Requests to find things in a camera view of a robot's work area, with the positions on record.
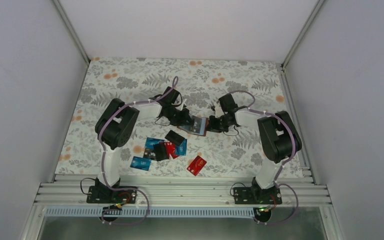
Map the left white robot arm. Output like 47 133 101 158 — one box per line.
95 87 194 203

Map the brown leather card holder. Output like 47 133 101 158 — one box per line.
177 115 209 137

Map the red VIP card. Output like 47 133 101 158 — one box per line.
186 155 207 176

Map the blue card centre right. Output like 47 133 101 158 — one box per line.
175 139 187 156

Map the blue card upper left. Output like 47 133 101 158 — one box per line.
144 137 164 150

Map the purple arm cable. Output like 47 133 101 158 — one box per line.
97 75 180 227
225 90 300 226

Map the black card top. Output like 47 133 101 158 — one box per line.
164 130 185 147

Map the black card centre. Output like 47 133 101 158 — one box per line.
153 142 170 162

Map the black card bottom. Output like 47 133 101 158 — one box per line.
190 116 205 134

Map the black VIP card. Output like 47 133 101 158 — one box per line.
142 147 156 161

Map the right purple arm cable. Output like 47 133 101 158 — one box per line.
225 90 300 226

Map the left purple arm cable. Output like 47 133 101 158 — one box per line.
97 75 180 227

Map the blue card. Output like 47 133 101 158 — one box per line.
175 139 187 156
130 156 152 171
144 137 164 150

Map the red card centre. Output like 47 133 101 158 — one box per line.
164 141 179 159

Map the blue card lower left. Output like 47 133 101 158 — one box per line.
130 156 152 171

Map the aluminium rail frame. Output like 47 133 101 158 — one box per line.
34 174 332 207

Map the slotted grey cable duct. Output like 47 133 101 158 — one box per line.
44 206 254 219

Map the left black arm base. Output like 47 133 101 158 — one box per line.
86 185 138 204

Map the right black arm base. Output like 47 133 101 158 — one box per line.
232 186 283 205

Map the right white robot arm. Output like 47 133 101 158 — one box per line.
206 93 302 204

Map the floral patterned table mat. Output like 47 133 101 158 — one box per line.
55 57 287 178

